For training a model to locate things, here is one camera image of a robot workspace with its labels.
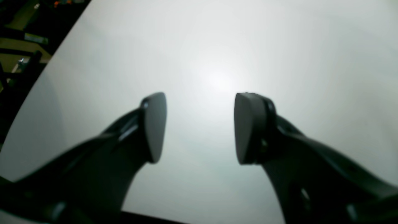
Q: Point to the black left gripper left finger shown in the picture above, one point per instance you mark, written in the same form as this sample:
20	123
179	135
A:
88	184

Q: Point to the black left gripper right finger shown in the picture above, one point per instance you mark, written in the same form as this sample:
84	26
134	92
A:
314	183

